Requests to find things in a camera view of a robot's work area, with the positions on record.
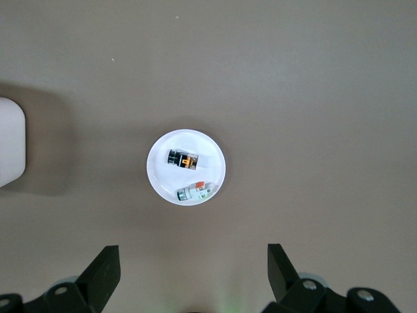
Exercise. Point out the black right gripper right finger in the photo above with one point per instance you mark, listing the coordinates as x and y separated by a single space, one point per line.
293 293

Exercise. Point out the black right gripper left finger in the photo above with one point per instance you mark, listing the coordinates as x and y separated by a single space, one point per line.
88 287

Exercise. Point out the white lidded storage box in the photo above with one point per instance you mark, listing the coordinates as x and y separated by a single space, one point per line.
11 143

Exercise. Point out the pink round plate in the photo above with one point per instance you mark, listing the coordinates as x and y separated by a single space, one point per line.
208 153

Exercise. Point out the brown table mat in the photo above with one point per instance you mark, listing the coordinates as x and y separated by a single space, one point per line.
293 81

